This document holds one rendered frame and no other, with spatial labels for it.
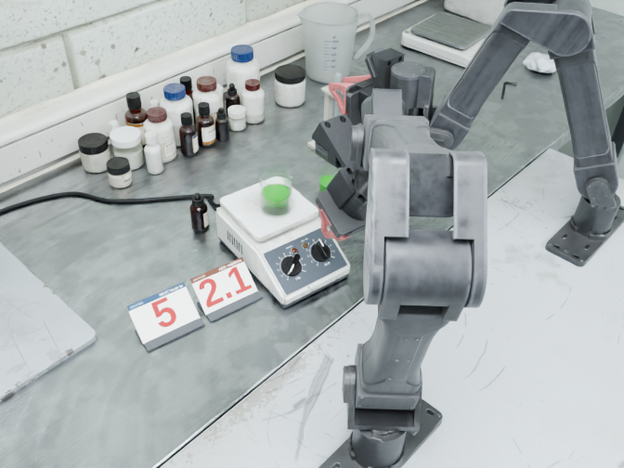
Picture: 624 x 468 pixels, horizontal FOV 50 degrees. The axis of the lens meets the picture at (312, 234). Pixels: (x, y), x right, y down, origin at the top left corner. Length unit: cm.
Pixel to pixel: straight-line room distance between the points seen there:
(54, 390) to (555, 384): 68
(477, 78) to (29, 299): 76
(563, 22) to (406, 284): 60
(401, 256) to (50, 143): 92
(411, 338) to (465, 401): 34
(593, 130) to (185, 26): 84
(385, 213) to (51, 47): 91
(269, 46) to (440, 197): 109
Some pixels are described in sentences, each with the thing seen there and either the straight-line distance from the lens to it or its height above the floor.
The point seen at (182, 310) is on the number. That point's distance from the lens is 100.
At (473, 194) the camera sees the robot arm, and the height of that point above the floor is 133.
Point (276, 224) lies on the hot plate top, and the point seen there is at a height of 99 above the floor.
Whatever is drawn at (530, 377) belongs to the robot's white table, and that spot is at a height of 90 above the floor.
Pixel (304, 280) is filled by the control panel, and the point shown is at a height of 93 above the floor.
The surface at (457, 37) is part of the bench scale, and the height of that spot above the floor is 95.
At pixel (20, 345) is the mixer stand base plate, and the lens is 102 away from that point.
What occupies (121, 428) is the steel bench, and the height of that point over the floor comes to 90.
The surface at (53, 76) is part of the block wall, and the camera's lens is 134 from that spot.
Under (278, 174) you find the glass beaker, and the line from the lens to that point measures 104.
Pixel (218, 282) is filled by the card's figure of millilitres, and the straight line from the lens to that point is 102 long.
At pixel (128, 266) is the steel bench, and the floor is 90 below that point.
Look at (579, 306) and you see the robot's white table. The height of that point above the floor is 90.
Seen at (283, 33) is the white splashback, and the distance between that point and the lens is 163.
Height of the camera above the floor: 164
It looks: 41 degrees down
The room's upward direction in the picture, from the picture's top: 2 degrees clockwise
